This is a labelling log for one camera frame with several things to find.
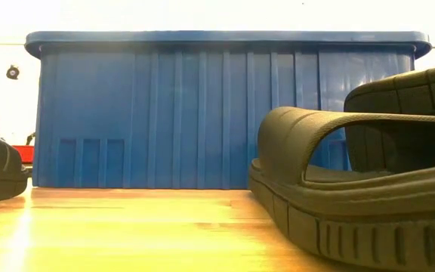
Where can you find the blue plastic bin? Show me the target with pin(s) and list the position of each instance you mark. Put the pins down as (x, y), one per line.
(202, 113)

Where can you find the round black wall fixture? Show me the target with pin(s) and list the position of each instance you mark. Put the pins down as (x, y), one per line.
(13, 72)

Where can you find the red box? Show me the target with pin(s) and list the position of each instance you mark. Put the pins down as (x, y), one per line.
(24, 155)

